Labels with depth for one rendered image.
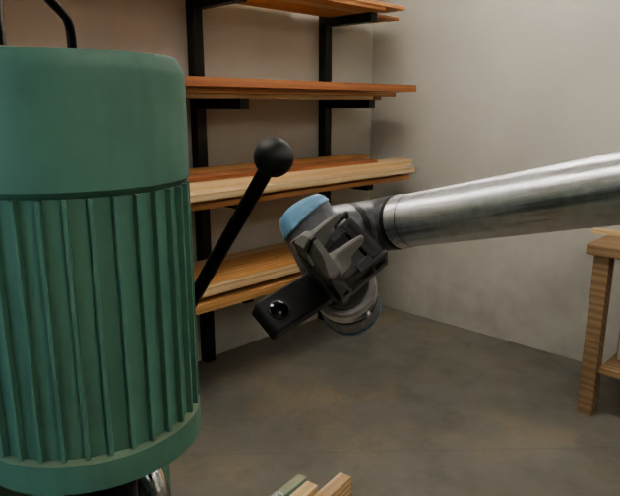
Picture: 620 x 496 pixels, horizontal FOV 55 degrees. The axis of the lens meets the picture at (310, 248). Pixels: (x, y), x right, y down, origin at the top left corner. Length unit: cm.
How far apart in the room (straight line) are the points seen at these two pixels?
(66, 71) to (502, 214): 58
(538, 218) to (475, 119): 319
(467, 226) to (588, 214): 17
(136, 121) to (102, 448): 23
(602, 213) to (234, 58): 298
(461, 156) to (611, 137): 91
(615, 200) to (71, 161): 57
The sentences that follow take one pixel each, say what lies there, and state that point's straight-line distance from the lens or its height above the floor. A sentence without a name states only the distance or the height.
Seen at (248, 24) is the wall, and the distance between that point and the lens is 365.
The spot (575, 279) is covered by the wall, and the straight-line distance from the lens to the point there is 381.
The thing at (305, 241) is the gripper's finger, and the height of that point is 134.
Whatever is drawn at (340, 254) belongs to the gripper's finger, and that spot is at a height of 132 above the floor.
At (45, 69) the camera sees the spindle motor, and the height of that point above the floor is 149.
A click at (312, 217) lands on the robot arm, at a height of 131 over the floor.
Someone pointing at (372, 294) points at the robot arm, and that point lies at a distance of 80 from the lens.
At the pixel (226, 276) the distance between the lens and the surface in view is 306.
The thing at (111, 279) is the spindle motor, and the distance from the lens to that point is 43.
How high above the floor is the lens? 147
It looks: 13 degrees down
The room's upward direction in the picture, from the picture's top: straight up
